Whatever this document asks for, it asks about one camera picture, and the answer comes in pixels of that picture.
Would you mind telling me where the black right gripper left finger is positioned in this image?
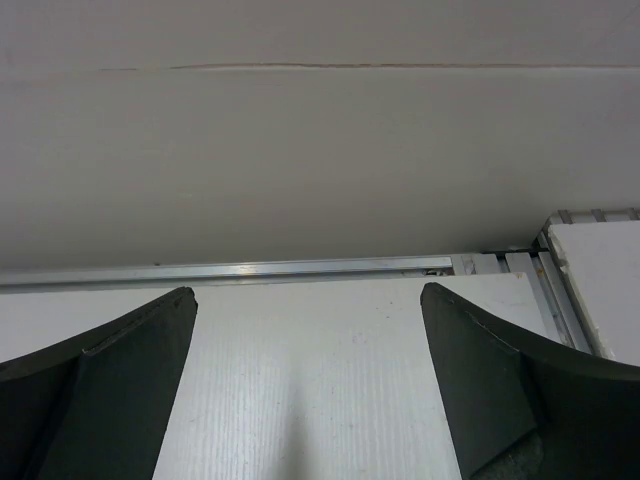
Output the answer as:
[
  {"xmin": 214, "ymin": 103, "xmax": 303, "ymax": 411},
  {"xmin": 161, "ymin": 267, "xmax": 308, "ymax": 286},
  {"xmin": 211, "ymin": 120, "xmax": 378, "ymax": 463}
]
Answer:
[{"xmin": 1, "ymin": 287, "xmax": 197, "ymax": 479}]

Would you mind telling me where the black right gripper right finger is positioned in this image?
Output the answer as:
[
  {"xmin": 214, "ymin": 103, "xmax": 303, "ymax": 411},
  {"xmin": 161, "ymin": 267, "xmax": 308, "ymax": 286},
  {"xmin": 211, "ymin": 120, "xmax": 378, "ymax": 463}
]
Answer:
[{"xmin": 420, "ymin": 283, "xmax": 639, "ymax": 479}]

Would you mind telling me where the white foam panel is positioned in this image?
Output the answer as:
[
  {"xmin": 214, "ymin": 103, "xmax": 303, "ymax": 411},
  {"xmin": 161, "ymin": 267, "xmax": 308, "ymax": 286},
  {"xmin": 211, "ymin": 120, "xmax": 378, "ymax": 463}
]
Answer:
[{"xmin": 548, "ymin": 221, "xmax": 639, "ymax": 366}]

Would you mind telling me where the aluminium rail right edge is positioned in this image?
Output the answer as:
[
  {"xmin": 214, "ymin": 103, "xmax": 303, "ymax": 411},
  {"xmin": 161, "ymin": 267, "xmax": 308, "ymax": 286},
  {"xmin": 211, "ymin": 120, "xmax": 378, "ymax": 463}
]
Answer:
[{"xmin": 452, "ymin": 208, "xmax": 639, "ymax": 356}]

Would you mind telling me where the aluminium rail edge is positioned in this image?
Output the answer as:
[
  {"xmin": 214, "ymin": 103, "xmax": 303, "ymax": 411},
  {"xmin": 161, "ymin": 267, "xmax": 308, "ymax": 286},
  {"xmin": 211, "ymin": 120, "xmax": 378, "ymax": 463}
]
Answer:
[
  {"xmin": 1, "ymin": 255, "xmax": 453, "ymax": 287},
  {"xmin": 452, "ymin": 208, "xmax": 639, "ymax": 356}
]

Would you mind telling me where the aluminium rail back edge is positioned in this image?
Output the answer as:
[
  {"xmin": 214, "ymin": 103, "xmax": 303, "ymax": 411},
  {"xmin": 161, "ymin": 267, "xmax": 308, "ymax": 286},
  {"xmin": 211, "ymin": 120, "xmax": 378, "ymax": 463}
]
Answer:
[{"xmin": 1, "ymin": 255, "xmax": 453, "ymax": 287}]

